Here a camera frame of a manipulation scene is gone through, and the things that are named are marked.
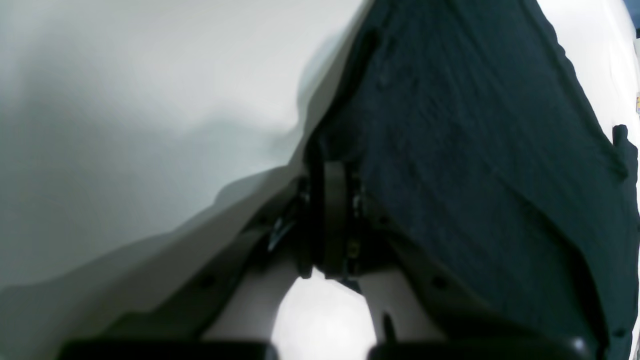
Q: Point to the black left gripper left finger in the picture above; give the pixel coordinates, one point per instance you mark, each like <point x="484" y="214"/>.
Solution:
<point x="227" y="310"/>

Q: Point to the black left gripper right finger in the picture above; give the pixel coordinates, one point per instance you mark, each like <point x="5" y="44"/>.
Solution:
<point x="419" y="309"/>

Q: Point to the black T-shirt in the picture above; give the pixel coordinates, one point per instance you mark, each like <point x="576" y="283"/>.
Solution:
<point x="467" y="121"/>

